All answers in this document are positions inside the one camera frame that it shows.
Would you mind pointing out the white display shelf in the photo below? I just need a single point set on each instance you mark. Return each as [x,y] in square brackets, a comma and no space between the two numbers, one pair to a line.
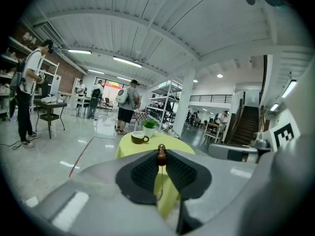
[17,47]

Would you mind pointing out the black balcony railing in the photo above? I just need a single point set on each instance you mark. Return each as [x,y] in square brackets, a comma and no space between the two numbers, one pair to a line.
[211,95]

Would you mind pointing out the dark wooden staircase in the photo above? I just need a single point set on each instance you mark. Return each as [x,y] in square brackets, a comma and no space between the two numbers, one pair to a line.
[246,126]

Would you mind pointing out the white metal rack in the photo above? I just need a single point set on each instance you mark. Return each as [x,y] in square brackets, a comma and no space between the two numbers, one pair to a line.
[160,99]

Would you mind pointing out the white box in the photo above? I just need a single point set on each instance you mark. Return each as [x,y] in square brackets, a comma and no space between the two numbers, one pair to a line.
[49,99]

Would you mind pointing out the wooden table with white legs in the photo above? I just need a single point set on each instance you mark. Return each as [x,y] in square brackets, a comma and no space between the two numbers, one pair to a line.
[213,125]

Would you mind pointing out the white pillar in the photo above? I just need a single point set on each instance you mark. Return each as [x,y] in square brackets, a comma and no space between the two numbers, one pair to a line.
[184,102]

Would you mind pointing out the black backpack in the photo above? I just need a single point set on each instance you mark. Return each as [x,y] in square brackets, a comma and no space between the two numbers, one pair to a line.
[96,94]

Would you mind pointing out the small brown shiny object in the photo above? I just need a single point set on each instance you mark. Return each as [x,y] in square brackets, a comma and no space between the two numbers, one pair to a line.
[137,139]

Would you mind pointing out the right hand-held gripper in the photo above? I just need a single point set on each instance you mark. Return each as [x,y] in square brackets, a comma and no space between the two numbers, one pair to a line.
[283,136]

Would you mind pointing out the round ceiling light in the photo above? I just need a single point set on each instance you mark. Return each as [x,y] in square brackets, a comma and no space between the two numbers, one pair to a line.
[219,75]

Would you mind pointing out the grey backpack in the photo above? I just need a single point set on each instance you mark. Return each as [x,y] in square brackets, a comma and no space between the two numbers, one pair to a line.
[17,79]

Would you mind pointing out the white cabinet with red mark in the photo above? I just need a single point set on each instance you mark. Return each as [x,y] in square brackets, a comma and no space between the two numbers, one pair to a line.
[56,85]

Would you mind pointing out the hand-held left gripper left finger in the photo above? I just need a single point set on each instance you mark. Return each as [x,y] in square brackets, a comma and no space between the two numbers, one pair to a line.
[137,176]

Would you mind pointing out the long ceiling light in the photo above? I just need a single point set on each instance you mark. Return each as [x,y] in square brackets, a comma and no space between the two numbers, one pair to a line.
[127,61]
[79,51]
[289,88]
[96,71]
[274,107]

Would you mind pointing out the black metal side table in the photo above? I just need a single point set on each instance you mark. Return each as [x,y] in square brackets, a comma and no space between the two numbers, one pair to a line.
[49,104]

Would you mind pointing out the red-white checkered chair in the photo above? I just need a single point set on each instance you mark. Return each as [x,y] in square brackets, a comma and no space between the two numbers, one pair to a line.
[141,117]

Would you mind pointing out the green plant in white pot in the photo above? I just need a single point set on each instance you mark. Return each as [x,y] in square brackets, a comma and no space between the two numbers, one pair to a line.
[149,131]

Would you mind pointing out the white round backpack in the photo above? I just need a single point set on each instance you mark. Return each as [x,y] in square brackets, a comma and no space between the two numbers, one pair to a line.
[121,96]

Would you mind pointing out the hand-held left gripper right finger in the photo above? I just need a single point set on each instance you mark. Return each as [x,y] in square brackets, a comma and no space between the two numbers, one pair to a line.
[187,176]

